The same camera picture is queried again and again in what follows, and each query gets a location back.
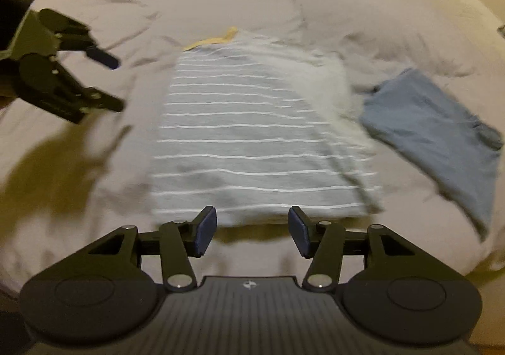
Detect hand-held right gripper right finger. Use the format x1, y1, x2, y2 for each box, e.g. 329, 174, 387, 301
288, 205, 426, 293

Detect blue shorts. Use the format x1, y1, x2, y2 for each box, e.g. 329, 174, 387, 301
361, 68, 505, 242

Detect grey white-striped shirt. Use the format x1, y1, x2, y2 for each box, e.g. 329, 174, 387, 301
150, 37, 385, 227

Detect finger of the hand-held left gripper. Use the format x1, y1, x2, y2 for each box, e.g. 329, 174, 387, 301
51, 63, 127, 124
55, 23, 121, 71

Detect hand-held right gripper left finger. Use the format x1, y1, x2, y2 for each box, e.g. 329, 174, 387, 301
85, 205, 218, 293

